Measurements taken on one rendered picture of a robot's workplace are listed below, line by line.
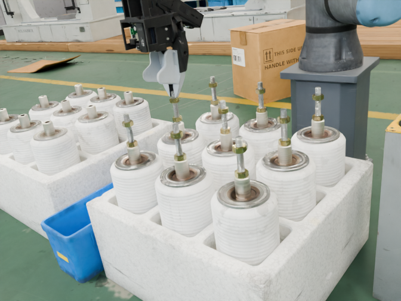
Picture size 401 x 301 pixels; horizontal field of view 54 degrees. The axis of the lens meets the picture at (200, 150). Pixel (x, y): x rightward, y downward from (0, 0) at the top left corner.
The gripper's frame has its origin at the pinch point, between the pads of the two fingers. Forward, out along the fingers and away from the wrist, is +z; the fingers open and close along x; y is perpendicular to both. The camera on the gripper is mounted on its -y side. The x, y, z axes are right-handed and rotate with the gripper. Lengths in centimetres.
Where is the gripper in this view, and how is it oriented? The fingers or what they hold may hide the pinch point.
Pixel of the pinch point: (175, 88)
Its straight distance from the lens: 76.0
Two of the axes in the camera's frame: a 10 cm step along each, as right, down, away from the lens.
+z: 1.2, 9.0, 4.1
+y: -7.1, 3.7, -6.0
